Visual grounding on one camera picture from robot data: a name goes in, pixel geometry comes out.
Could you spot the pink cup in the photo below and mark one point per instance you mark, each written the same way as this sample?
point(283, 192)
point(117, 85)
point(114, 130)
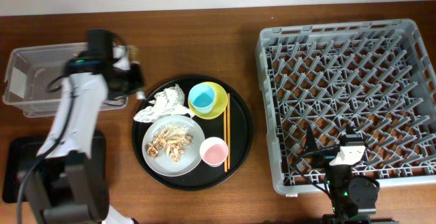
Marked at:
point(212, 151)

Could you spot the right wooden chopstick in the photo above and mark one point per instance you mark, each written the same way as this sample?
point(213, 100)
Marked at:
point(228, 131)

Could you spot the black round tray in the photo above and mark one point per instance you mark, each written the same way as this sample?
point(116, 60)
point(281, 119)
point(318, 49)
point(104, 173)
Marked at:
point(203, 176)

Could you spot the left wooden chopstick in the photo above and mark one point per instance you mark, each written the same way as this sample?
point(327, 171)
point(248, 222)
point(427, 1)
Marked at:
point(225, 140)

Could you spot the food scraps pile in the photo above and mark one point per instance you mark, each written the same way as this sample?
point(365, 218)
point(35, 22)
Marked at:
point(171, 140)

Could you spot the black rectangular tray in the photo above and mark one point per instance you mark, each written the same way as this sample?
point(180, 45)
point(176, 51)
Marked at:
point(22, 154)

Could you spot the blue cup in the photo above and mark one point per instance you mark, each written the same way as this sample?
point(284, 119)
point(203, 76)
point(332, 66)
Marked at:
point(202, 98)

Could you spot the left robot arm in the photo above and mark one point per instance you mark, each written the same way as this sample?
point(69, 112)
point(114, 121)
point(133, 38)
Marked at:
point(64, 185)

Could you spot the brown snack wrapper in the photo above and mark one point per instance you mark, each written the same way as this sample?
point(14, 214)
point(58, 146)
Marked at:
point(134, 57)

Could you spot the wooden chopstick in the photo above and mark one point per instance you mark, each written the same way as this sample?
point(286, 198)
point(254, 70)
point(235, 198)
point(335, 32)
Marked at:
point(228, 131)
point(225, 140)

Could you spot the grey dishwasher rack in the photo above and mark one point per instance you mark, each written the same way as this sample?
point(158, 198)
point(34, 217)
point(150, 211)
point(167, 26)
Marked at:
point(375, 76)

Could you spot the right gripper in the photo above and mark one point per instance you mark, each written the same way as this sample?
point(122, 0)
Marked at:
point(325, 157)

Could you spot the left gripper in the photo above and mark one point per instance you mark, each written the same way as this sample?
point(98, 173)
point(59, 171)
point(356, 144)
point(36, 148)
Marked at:
point(135, 71)

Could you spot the yellow bowl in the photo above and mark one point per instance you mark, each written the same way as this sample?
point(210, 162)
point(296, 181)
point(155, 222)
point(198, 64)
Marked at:
point(220, 102)

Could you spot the white napkin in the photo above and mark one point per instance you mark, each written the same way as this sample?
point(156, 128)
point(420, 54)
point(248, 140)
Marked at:
point(168, 102)

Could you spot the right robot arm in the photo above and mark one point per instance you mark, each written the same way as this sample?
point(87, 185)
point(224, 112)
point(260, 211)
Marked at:
point(353, 198)

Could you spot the clear plastic bin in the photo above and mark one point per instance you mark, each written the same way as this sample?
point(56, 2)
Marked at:
point(30, 70)

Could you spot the grey plate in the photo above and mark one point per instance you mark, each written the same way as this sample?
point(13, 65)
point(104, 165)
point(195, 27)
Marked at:
point(164, 165)

